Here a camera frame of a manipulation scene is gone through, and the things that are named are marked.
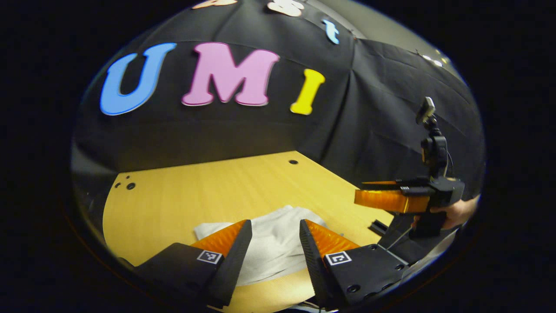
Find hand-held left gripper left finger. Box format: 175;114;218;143
117;219;253;309

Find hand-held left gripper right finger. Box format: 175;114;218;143
299;219;411;310

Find white jeans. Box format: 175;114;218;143
193;205;344;286

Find black backdrop cloth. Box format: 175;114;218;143
72;0;486;205

